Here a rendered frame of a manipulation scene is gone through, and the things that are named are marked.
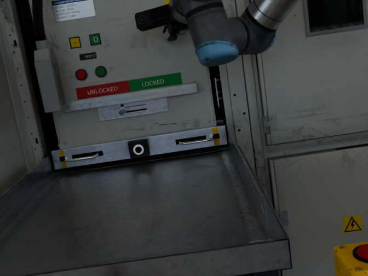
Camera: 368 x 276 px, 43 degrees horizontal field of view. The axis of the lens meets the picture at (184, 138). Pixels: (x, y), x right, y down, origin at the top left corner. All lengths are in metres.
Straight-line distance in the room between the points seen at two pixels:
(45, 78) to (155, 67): 0.32
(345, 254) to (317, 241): 0.94
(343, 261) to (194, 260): 0.28
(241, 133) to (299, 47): 0.31
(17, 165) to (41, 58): 0.35
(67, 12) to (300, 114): 0.75
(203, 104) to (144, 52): 0.24
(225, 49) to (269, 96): 0.42
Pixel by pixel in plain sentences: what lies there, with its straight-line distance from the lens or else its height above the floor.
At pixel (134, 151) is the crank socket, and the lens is 1.41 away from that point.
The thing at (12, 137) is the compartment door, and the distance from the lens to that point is 1.49.
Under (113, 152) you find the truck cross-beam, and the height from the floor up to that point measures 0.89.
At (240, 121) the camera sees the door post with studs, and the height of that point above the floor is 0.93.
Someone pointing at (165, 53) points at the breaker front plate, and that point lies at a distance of 1.41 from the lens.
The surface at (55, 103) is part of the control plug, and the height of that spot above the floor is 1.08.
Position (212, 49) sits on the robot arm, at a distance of 1.03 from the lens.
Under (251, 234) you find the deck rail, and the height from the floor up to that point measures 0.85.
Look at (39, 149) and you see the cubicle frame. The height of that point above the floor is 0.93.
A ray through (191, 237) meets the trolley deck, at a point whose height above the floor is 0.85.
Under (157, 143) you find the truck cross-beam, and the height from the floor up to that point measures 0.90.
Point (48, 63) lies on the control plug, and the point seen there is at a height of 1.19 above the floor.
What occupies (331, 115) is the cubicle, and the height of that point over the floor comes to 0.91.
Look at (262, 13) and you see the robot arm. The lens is 1.11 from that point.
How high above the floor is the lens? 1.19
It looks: 12 degrees down
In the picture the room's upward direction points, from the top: 9 degrees counter-clockwise
